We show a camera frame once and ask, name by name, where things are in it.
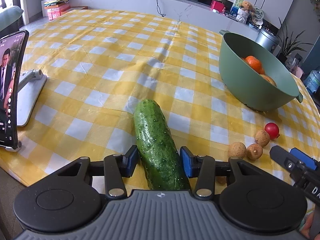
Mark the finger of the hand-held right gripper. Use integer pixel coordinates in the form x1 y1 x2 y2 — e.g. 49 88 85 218
289 148 319 169
269 146 300 178

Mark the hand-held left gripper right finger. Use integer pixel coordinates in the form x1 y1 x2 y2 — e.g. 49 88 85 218
180 146 253 198

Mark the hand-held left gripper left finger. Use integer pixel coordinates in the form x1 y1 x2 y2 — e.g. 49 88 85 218
56 144 139 198

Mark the red cherry tomato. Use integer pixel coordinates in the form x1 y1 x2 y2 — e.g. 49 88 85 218
264 122 280 139

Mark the green cucumber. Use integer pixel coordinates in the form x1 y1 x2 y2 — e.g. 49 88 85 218
133 99 192 190

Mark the green colander bowl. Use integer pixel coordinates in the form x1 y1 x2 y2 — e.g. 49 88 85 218
219 30 303 112

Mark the blue water jug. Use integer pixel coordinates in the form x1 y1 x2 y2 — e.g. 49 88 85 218
304 70 320 95

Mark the pink fan heater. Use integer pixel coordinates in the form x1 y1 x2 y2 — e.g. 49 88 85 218
291 64 304 79

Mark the white plastic bag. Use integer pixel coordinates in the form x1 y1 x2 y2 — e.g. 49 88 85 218
285 56 297 72

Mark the yellow checked tablecloth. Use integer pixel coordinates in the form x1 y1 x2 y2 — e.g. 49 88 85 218
0 9 320 198

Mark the long-leaf potted plant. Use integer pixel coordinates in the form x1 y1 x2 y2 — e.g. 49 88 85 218
276 17 315 64

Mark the white phone stand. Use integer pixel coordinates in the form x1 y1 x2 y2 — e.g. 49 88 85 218
5 69 48 153

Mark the silver trash can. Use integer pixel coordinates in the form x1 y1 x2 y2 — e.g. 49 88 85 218
255 27 280 52

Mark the smartphone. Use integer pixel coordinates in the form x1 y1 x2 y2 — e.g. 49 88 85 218
0 29 30 152

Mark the round paper fan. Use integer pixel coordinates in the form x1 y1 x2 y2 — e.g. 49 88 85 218
250 5 264 25

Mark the green picture card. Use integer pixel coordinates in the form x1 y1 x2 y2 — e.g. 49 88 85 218
229 0 244 18

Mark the white marble tv cabinet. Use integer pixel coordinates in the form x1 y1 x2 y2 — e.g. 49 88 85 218
57 0 260 40

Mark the red box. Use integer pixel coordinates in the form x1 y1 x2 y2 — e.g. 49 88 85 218
211 0 225 12

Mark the pink boxes stack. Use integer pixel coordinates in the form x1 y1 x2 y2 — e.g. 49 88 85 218
44 4 70 20

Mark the stack of coloured papers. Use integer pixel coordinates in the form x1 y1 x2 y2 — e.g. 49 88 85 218
42 0 70 7

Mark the green sofa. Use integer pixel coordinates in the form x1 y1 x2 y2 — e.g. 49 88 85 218
0 6 24 33

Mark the black power cable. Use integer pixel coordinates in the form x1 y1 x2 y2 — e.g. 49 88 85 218
156 0 167 17

